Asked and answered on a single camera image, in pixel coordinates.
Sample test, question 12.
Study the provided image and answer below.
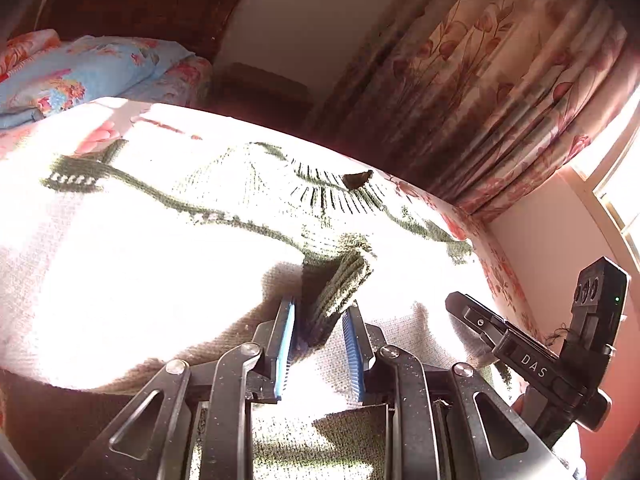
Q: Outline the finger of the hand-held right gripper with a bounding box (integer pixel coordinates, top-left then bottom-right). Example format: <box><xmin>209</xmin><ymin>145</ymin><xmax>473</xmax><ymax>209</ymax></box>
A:
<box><xmin>444</xmin><ymin>291</ymin><xmax>508</xmax><ymax>356</ymax></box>

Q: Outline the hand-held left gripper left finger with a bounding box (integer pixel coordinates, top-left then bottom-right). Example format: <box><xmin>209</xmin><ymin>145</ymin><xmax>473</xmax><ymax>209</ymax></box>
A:
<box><xmin>65</xmin><ymin>296</ymin><xmax>297</xmax><ymax>480</ymax></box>

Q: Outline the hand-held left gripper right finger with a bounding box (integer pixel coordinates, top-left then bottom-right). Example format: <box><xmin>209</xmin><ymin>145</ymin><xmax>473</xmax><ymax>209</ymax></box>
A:
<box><xmin>342</xmin><ymin>307</ymin><xmax>571</xmax><ymax>480</ymax></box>

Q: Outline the white and green knit sweater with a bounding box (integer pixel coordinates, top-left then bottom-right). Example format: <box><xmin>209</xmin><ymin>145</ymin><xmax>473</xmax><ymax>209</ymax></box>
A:
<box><xmin>0</xmin><ymin>137</ymin><xmax>511</xmax><ymax>480</ymax></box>

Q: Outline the pink floral bed sheet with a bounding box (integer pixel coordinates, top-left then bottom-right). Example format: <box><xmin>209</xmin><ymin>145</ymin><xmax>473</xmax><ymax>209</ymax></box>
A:
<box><xmin>0</xmin><ymin>97</ymin><xmax>546</xmax><ymax>346</ymax></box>

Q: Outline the window with metal bars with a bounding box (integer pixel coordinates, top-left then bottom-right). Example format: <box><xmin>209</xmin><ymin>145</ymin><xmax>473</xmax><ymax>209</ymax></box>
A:
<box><xmin>570</xmin><ymin>87</ymin><xmax>640</xmax><ymax>273</ymax></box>

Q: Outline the floral curtain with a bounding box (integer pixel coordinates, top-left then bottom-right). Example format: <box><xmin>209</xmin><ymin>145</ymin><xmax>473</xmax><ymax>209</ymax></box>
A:
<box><xmin>305</xmin><ymin>0</ymin><xmax>640</xmax><ymax>225</ymax></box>

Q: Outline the dark wooden nightstand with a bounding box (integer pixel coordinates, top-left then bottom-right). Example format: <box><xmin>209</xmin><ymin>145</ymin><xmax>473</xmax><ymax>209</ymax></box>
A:
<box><xmin>209</xmin><ymin>62</ymin><xmax>315</xmax><ymax>128</ymax></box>

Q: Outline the blue floral pillow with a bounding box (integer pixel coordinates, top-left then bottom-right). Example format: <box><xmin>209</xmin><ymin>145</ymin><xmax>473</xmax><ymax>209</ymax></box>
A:
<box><xmin>0</xmin><ymin>35</ymin><xmax>195</xmax><ymax>129</ymax></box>

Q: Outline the dark wooden headboard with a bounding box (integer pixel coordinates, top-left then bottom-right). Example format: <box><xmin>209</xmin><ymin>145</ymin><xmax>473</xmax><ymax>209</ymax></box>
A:
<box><xmin>7</xmin><ymin>0</ymin><xmax>261</xmax><ymax>66</ymax></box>

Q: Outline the pink floral pillow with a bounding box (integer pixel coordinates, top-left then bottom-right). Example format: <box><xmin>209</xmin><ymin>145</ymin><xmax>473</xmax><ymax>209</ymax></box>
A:
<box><xmin>0</xmin><ymin>29</ymin><xmax>62</xmax><ymax>83</ymax></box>

